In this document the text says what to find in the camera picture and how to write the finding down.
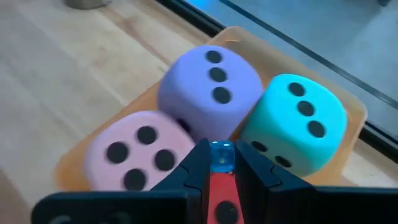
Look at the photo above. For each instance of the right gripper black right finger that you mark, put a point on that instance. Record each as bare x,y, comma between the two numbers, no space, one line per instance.
295,205

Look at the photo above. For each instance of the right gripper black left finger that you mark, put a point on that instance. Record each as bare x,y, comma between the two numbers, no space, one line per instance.
124,207

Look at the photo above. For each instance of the large red foam die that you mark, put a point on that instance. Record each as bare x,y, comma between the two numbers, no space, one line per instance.
224,189

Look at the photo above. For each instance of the large pink foam die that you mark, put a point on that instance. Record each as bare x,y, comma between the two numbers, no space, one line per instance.
174,137

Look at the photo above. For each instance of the small light blue die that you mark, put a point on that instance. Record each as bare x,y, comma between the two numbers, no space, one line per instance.
222,157

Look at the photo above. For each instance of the large teal foam die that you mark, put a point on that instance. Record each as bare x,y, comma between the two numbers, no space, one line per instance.
273,118

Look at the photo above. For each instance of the large purple foam die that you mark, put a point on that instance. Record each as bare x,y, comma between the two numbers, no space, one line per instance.
186,93

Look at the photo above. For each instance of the orange translucent plastic bin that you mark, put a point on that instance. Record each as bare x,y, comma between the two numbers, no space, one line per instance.
273,59

